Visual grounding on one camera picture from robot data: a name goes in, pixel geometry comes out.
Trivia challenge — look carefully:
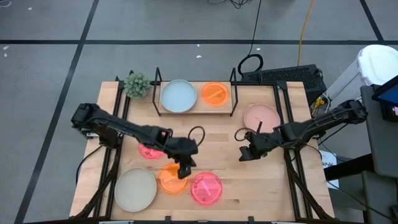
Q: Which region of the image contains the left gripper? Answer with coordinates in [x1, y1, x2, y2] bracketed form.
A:
[164, 138, 199, 180]

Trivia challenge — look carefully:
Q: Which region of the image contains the white lined bin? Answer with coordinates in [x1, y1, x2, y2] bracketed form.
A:
[325, 44, 398, 100]

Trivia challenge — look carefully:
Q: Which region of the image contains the beige matte plate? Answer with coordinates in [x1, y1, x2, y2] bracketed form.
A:
[114, 167, 158, 213]

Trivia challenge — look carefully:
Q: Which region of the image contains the black tablet screen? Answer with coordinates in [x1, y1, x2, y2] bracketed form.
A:
[371, 74, 398, 123]

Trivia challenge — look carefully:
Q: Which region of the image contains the right wrist black cable loop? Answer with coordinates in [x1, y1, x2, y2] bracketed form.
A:
[234, 127, 250, 142]

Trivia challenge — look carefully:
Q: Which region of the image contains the black wire dish rack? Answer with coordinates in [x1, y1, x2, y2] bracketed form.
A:
[151, 67, 240, 118]

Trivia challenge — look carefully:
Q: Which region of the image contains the white printed paper sheet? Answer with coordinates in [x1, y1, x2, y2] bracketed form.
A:
[319, 150, 340, 190]

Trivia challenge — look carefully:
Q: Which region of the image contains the black cable bundle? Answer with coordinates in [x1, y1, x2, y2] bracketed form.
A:
[207, 0, 249, 9]

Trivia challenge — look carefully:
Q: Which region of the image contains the long yellow cable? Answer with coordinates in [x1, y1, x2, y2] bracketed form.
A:
[297, 0, 315, 67]

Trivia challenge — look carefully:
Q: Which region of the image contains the grey cart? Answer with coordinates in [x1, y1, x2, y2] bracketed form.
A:
[360, 83, 398, 224]

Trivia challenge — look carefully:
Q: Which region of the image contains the orange transparent plate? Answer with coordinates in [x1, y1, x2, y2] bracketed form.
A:
[200, 81, 231, 108]
[157, 162, 190, 196]

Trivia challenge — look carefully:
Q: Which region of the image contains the small green potted plant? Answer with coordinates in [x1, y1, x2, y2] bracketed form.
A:
[123, 72, 152, 100]

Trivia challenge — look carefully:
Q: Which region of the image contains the black perforated computer case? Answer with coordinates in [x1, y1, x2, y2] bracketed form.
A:
[241, 64, 328, 106]

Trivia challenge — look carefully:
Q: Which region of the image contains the wrist black cable loop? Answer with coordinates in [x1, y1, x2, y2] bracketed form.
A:
[188, 126, 206, 147]
[234, 127, 250, 142]

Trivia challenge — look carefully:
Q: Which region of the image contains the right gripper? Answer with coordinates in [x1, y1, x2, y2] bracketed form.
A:
[238, 132, 282, 162]

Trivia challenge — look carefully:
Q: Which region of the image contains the pink transparent plate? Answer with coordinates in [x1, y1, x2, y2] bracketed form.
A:
[189, 170, 224, 207]
[137, 142, 165, 161]

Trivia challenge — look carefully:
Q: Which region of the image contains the light blue matte plate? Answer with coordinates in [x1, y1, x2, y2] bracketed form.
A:
[159, 79, 198, 114]

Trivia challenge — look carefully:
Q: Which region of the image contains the left wrist black cable loop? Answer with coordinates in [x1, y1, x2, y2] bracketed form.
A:
[188, 126, 206, 147]

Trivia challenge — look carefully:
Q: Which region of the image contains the long black cable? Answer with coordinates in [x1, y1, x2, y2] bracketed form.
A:
[238, 0, 264, 75]

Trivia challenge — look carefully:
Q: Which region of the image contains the pink matte plate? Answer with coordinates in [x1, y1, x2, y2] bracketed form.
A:
[243, 103, 282, 134]

